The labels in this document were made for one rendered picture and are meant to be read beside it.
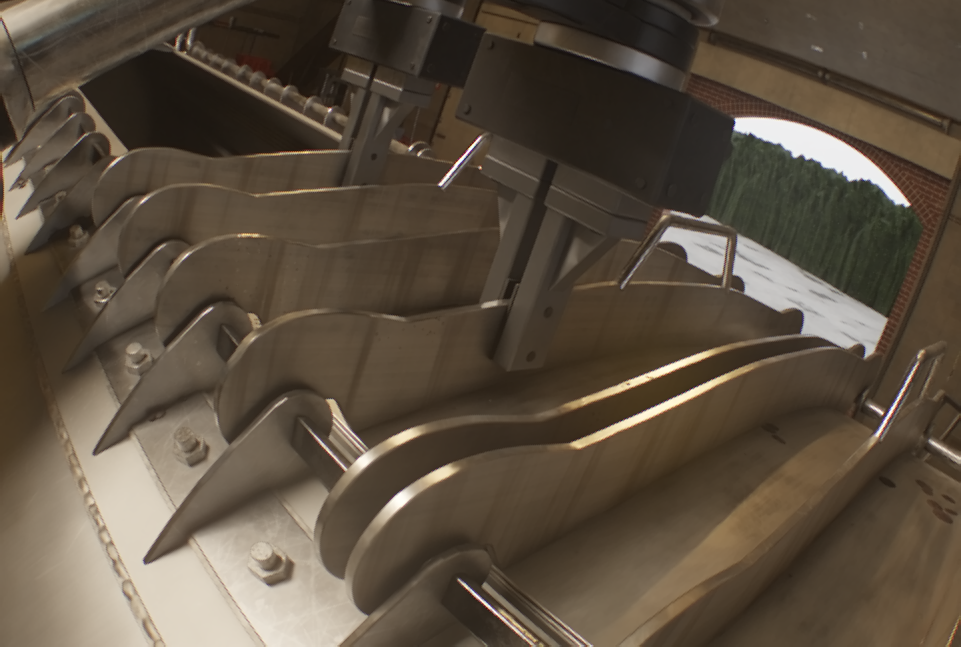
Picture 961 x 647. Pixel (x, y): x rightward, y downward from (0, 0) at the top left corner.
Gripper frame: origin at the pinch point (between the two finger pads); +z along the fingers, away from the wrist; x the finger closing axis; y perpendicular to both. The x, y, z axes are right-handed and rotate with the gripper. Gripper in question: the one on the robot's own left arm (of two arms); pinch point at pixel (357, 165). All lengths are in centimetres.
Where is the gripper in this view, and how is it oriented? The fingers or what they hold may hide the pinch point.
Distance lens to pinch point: 59.5
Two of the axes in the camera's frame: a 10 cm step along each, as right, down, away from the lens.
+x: -6.6, -4.1, 6.3
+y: 6.8, 0.4, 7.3
